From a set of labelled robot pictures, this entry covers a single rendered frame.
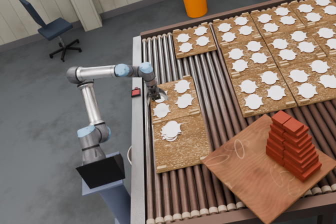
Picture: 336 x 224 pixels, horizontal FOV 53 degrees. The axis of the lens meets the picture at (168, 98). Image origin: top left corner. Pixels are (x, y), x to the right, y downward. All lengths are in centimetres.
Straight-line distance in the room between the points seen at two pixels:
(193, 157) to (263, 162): 44
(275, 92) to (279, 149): 67
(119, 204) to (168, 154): 57
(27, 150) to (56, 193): 83
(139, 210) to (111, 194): 42
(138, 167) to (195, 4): 343
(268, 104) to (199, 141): 53
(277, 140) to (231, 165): 29
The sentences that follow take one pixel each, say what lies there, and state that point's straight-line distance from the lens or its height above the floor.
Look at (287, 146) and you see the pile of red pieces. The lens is 178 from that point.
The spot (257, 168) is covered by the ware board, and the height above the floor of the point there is 104.
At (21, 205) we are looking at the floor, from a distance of 376.
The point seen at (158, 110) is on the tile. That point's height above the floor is 94.
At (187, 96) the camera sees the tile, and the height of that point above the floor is 94.
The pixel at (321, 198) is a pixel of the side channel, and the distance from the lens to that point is 193.
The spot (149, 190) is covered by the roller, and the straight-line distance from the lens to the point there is 208.
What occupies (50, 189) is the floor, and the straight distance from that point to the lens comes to 368.
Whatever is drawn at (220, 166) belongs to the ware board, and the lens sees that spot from 192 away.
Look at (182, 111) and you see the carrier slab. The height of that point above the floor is 94.
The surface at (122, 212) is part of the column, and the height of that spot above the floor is 48.
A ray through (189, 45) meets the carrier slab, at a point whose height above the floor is 95.
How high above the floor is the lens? 260
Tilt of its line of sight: 41 degrees down
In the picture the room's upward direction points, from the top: 18 degrees counter-clockwise
